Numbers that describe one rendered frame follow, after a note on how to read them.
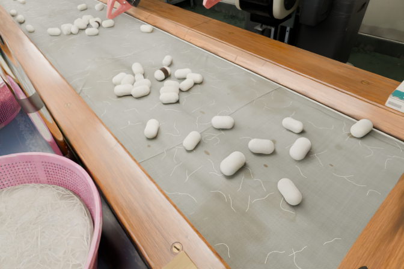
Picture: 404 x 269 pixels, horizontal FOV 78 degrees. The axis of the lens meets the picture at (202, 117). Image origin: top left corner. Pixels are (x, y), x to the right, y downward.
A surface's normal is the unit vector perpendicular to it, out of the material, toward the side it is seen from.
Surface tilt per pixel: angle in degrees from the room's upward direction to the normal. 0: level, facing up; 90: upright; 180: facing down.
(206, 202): 0
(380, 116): 45
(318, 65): 0
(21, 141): 0
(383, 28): 88
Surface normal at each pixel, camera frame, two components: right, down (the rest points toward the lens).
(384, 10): -0.71, 0.49
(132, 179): -0.06, -0.75
